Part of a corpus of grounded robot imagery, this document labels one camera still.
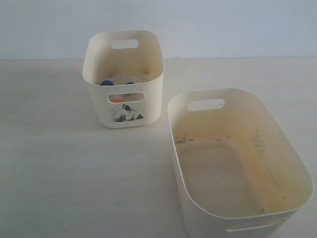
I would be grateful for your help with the small cream plastic bin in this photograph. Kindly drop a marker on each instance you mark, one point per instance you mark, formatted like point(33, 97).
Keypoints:
point(122, 57)

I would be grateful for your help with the large cream plastic bin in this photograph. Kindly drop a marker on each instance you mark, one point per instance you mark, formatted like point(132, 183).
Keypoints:
point(237, 174)

